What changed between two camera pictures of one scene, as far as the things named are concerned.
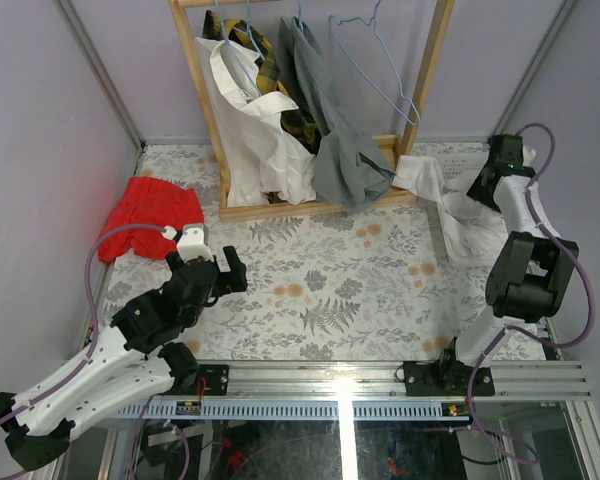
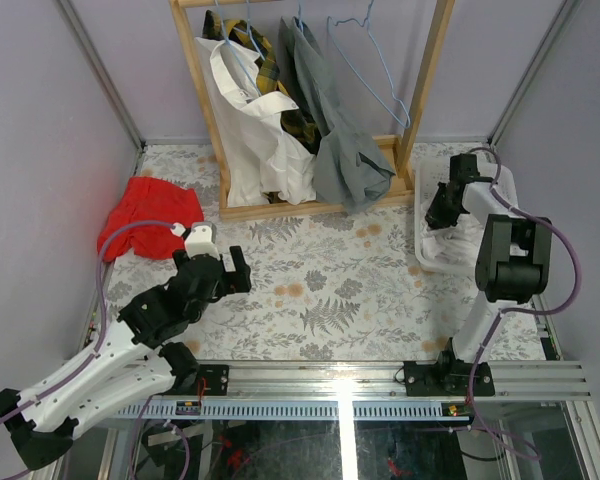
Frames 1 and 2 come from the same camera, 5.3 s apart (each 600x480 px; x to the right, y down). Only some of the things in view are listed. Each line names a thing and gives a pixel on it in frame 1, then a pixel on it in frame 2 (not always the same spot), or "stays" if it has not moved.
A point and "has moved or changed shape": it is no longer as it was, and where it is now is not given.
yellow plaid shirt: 295,123 stays
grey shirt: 349,166 stays
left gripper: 225,279 stays
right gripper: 477,193 -> 440,219
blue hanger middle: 249,30 stays
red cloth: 154,202 stays
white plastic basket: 471,232 has moved or changed shape
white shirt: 262,165 stays
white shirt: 474,232 has moved or changed shape
